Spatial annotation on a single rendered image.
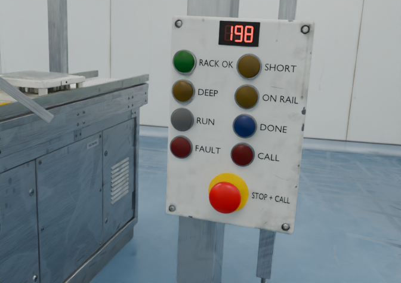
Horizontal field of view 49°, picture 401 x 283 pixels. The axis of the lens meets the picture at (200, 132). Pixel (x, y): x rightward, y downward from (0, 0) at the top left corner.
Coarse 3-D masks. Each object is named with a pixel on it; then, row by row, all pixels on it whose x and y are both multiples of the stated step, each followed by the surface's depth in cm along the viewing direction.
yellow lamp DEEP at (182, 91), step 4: (176, 84) 54; (180, 84) 54; (184, 84) 54; (188, 84) 54; (176, 88) 54; (180, 88) 54; (184, 88) 54; (188, 88) 54; (192, 88) 54; (176, 92) 55; (180, 92) 54; (184, 92) 54; (188, 92) 54; (192, 92) 54; (176, 96) 55; (180, 96) 54; (184, 96) 54; (188, 96) 54; (180, 100) 55; (184, 100) 55; (188, 100) 55
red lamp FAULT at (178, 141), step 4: (172, 140) 56; (176, 140) 56; (180, 140) 56; (184, 140) 56; (172, 144) 56; (176, 144) 56; (180, 144) 56; (184, 144) 56; (188, 144) 56; (172, 148) 56; (176, 148) 56; (180, 148) 56; (184, 148) 56; (188, 148) 56; (172, 152) 56; (176, 152) 56; (180, 152) 56; (184, 152) 56; (188, 152) 56; (180, 156) 56; (184, 156) 56
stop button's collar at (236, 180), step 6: (222, 174) 56; (228, 174) 55; (234, 174) 55; (216, 180) 56; (222, 180) 56; (228, 180) 56; (234, 180) 55; (240, 180) 55; (210, 186) 56; (240, 186) 55; (246, 186) 55; (240, 192) 55; (246, 192) 55; (246, 198) 55; (264, 198) 55; (270, 198) 55; (240, 204) 56
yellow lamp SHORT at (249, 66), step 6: (240, 60) 52; (246, 60) 51; (252, 60) 51; (258, 60) 51; (240, 66) 52; (246, 66) 51; (252, 66) 51; (258, 66) 51; (240, 72) 52; (246, 72) 52; (252, 72) 51
